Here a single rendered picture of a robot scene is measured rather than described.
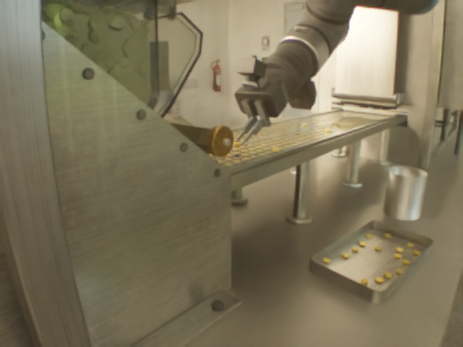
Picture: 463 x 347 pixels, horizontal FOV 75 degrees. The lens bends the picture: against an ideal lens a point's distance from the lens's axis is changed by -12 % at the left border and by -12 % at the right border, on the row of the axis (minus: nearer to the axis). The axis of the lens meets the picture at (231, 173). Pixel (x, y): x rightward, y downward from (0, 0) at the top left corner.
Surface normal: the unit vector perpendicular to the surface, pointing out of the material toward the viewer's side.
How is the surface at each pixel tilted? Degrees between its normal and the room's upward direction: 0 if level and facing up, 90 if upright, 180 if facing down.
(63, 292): 90
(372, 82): 90
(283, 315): 0
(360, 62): 90
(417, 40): 90
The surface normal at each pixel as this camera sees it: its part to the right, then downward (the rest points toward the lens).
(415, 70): -0.65, 0.22
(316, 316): 0.00, -0.96
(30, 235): 0.76, 0.19
